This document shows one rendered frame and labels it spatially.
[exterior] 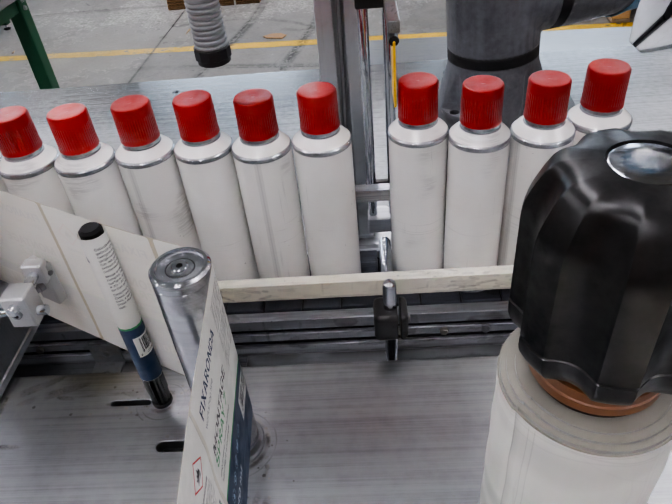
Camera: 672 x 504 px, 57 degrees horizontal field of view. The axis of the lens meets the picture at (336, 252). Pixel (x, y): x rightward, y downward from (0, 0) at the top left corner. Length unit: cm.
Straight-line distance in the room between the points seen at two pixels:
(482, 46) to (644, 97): 39
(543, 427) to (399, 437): 23
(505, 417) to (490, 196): 27
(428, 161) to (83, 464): 37
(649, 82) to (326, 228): 74
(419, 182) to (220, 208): 18
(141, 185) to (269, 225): 12
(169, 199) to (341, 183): 15
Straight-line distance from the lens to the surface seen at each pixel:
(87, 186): 57
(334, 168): 53
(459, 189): 54
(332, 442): 50
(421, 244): 58
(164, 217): 58
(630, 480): 32
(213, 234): 58
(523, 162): 54
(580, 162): 24
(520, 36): 80
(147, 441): 54
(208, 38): 60
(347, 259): 59
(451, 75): 84
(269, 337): 62
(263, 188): 53
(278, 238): 57
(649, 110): 108
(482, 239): 57
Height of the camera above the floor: 130
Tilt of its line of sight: 39 degrees down
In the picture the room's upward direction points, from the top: 6 degrees counter-clockwise
